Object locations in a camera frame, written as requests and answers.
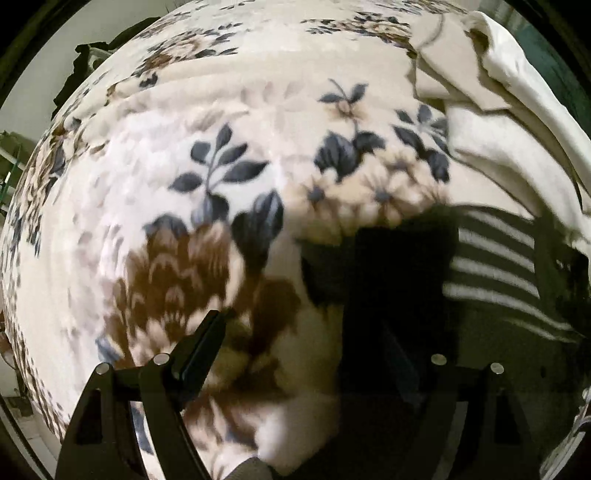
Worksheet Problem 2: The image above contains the dark green plush blanket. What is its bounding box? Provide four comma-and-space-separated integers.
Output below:
515, 24, 590, 132

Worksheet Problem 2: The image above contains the dark striped sweater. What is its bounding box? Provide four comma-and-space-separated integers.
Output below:
299, 204, 591, 480

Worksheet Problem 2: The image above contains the folded white clothes stack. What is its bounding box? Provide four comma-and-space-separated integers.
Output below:
410, 12, 590, 239

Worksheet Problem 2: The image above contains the green storage rack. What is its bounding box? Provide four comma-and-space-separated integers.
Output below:
0, 130, 35, 217

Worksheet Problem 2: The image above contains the floral bed blanket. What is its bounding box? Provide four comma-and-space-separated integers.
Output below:
1, 1, 517, 479

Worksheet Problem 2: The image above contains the black clothes pile on shelf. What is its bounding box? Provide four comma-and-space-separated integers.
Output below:
51, 17, 158, 118

